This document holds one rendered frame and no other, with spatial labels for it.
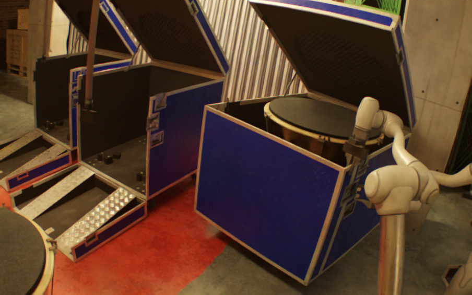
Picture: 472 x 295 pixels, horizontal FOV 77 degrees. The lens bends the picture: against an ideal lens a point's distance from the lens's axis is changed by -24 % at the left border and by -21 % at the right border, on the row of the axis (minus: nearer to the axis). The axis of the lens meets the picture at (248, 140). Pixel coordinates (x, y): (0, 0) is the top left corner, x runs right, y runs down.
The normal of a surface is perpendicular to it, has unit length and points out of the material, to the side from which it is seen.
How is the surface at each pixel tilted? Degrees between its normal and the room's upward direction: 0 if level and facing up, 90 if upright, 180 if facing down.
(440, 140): 90
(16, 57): 90
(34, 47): 90
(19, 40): 90
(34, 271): 0
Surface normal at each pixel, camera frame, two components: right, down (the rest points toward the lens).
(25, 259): 0.15, -0.92
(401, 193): 0.21, -0.11
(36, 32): -0.39, 0.28
